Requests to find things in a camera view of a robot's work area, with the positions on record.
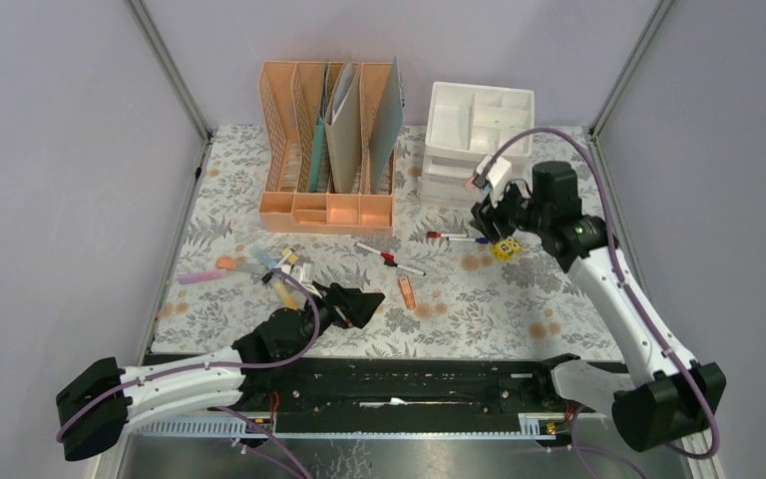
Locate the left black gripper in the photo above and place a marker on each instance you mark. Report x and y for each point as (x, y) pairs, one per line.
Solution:
(348, 306)

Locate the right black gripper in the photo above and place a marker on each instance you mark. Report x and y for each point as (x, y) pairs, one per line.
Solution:
(486, 213)

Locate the white plastic drawer unit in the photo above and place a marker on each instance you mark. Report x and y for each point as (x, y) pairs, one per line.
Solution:
(465, 124)

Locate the orange cap grey highlighter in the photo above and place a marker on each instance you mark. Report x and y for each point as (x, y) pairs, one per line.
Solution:
(229, 263)

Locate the light blue folder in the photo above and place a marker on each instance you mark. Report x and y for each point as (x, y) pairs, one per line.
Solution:
(386, 128)

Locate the teal folder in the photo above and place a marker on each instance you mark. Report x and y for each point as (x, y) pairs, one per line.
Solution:
(318, 134)

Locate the pink highlighter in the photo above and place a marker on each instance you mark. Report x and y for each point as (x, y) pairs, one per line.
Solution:
(474, 183)

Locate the yellow highlighter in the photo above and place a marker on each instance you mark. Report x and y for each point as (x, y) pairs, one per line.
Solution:
(284, 295)

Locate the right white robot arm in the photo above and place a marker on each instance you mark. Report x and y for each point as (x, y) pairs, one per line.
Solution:
(666, 393)

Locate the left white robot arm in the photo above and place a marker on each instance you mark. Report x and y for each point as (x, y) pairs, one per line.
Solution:
(107, 400)

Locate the floral patterned desk mat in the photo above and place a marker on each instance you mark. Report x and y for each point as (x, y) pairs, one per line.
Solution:
(469, 304)

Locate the blue cap whiteboard marker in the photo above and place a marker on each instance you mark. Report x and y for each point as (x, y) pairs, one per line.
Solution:
(469, 239)

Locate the yellow owl eraser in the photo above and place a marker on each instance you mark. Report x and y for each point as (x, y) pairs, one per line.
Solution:
(506, 248)

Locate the black cap white marker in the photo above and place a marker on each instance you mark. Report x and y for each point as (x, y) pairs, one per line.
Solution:
(392, 263)

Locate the red cap marker near drawers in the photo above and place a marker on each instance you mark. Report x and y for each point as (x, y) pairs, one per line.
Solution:
(441, 235)

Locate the black cap marker left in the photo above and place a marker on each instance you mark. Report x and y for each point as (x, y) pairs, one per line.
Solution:
(288, 259)

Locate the orange plastic file organizer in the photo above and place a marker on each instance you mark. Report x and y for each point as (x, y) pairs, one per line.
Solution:
(289, 92)

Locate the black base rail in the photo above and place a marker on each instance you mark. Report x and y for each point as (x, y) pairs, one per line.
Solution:
(405, 398)

